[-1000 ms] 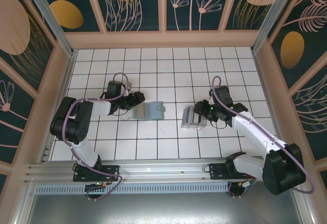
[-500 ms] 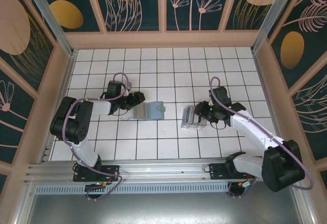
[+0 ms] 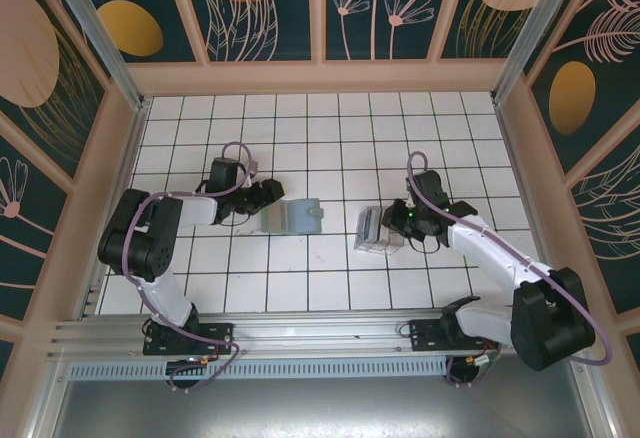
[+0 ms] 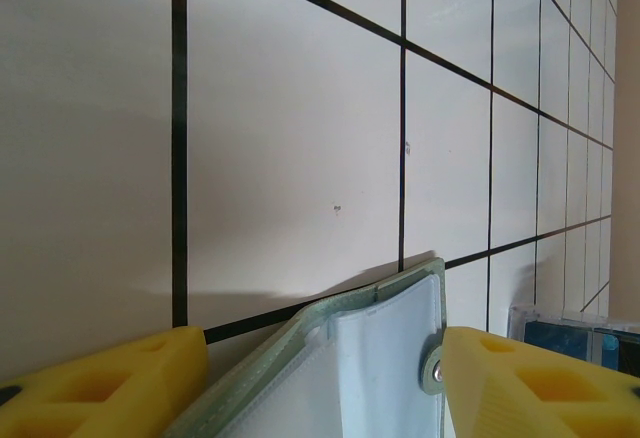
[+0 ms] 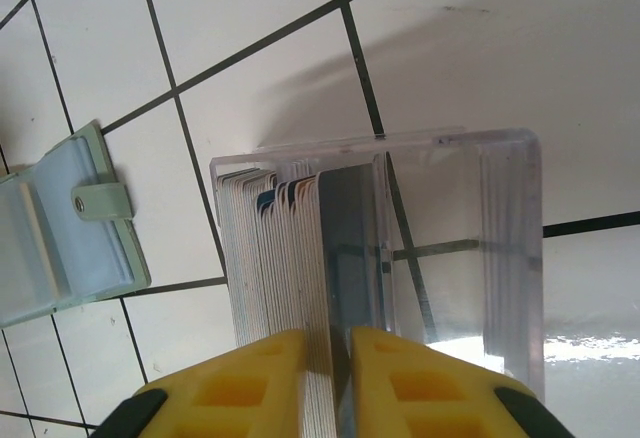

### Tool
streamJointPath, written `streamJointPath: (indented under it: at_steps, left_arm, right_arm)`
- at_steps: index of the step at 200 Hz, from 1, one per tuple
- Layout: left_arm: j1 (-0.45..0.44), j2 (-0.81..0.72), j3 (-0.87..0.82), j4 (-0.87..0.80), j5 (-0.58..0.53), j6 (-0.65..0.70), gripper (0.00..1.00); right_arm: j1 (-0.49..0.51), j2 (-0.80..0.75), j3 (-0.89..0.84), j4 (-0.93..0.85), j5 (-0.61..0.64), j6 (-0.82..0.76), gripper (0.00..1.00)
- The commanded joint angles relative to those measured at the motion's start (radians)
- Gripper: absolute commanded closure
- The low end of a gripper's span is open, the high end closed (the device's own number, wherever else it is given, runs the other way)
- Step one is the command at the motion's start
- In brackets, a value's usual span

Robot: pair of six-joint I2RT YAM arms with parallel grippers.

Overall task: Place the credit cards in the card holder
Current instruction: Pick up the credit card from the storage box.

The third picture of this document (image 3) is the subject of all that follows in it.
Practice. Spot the clear plastic card box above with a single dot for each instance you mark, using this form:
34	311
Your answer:
375	248

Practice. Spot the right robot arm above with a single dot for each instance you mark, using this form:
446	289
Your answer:
500	253

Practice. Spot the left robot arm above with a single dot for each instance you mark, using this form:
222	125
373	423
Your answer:
135	243

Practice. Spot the grey credit card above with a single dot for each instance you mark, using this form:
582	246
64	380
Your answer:
367	223

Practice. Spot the yellow power connector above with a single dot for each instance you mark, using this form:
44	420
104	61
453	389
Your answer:
202	359
479	359

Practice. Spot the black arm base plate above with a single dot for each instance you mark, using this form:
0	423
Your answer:
215	335
425	335

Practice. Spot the aluminium mounting rail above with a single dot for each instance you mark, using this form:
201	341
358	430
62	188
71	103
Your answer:
320	328

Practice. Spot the aluminium corner post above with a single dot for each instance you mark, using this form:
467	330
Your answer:
99	33
534	33

